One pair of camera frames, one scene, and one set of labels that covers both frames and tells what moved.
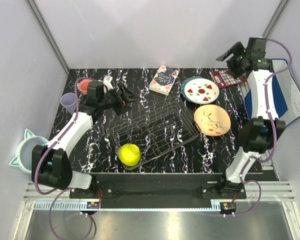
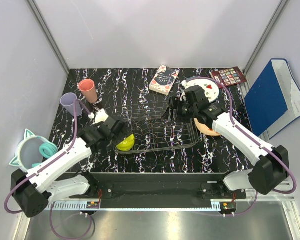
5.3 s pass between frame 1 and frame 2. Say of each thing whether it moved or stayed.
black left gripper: moved
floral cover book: stayed
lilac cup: stayed
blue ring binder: stayed
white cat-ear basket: stayed
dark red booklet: stayed
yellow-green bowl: moved
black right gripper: moved
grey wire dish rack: moved
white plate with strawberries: stayed
